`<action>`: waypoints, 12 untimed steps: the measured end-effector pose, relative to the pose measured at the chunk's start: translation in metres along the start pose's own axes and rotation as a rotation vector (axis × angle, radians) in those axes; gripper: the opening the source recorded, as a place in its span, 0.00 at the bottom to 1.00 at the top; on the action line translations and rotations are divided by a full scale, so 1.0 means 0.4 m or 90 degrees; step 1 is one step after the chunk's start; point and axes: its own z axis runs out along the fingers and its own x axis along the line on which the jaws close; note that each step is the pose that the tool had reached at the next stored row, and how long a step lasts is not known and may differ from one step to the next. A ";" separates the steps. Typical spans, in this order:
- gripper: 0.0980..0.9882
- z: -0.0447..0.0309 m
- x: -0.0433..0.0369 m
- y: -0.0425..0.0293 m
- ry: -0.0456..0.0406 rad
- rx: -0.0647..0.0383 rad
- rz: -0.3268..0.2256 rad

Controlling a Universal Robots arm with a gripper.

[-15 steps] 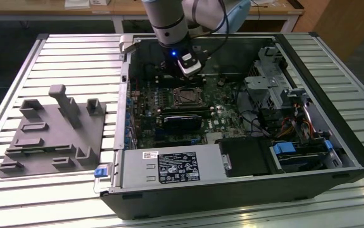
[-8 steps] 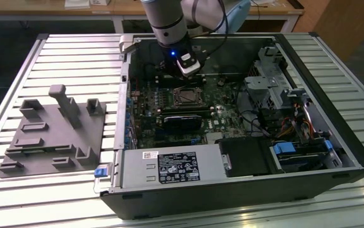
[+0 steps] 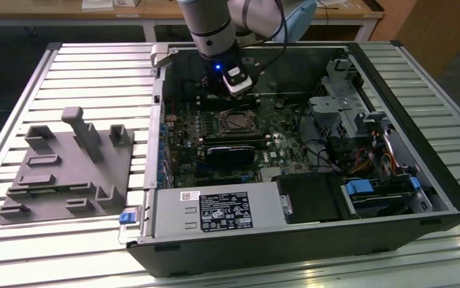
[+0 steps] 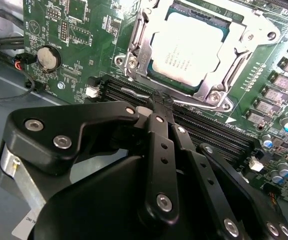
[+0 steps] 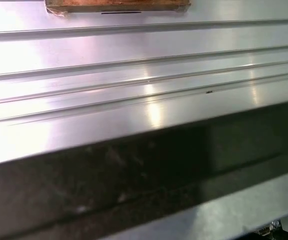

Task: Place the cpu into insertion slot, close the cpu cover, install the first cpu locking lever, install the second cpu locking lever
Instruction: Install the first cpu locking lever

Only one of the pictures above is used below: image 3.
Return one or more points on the wooden desk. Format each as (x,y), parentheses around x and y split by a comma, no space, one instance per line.
(33,12)

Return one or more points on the white box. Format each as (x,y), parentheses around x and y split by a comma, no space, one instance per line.
(97,5)

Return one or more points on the blue disk carrier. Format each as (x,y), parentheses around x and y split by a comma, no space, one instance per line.
(358,187)

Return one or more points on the gray parts rack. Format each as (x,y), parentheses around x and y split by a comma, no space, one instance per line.
(73,168)

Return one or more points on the blue case latch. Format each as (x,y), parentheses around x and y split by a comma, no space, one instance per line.
(128,216)

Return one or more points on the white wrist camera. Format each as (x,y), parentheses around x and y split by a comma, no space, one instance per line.
(236,81)

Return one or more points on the small blue bay clip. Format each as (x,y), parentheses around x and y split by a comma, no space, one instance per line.
(414,183)

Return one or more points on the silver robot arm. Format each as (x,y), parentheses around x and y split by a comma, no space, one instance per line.
(210,27)

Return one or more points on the black PC case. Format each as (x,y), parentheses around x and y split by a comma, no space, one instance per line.
(254,252)

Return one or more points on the black plastic shroud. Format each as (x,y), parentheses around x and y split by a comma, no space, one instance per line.
(314,198)

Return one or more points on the gray metal disk bay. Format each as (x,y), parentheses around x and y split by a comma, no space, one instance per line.
(330,105)

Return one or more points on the black graphics card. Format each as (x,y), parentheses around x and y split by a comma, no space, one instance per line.
(230,156)

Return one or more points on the silver power supply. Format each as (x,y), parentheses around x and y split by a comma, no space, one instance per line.
(174,216)

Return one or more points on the small silver heatsink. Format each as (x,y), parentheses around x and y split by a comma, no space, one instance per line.
(271,174)

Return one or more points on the wooden cabinet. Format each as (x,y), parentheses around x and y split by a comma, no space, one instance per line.
(434,30)

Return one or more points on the black CPU socket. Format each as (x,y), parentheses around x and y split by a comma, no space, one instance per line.
(222,132)

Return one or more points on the green motherboard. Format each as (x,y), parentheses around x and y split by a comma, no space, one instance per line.
(290,150)

